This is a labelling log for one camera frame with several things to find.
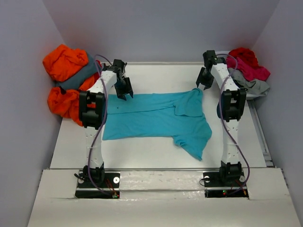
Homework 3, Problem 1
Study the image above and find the teal t shirt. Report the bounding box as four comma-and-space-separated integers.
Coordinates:
103, 88, 212, 160

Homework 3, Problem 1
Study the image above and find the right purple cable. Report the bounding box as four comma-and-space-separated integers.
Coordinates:
219, 53, 250, 197

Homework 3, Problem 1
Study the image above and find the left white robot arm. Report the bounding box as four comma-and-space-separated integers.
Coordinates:
79, 59, 134, 188

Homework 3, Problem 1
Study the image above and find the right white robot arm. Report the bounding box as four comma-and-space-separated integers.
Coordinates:
196, 50, 247, 188

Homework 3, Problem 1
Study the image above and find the orange t shirt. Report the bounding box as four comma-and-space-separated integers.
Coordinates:
42, 44, 101, 126

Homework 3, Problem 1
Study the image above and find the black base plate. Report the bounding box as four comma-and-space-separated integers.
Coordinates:
74, 170, 121, 199
199, 172, 249, 198

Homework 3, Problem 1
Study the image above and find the white plastic laundry basket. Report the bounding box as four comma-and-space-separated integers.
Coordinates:
215, 51, 229, 57

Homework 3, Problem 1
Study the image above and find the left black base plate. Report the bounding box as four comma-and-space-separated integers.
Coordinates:
74, 170, 121, 199

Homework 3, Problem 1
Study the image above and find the magenta t shirt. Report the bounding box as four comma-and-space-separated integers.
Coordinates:
226, 57, 270, 81

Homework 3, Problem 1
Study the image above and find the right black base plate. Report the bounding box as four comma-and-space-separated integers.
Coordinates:
199, 172, 249, 198

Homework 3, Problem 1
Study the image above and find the grey t shirt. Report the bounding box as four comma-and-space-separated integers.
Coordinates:
231, 70, 270, 95

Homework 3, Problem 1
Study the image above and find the red t shirt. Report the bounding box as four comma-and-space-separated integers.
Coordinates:
229, 47, 259, 68

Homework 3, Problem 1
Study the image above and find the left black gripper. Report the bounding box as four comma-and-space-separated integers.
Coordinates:
114, 77, 133, 100

